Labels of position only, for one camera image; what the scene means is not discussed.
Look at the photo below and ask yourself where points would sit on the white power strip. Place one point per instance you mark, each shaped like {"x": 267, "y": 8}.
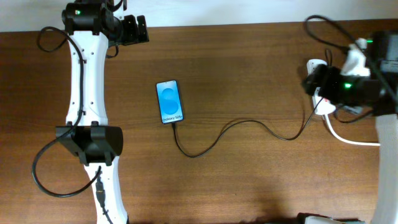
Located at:
{"x": 322, "y": 105}

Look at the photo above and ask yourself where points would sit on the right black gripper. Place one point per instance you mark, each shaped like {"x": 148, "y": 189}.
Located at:
{"x": 320, "y": 78}

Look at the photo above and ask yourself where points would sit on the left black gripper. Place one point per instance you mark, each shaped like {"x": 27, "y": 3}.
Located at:
{"x": 134, "y": 37}

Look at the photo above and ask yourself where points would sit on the blue Galaxy smartphone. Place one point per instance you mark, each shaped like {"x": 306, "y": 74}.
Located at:
{"x": 170, "y": 104}

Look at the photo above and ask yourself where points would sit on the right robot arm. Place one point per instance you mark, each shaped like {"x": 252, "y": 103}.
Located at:
{"x": 381, "y": 59}

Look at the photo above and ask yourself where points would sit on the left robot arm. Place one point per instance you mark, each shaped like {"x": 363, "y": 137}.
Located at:
{"x": 92, "y": 27}

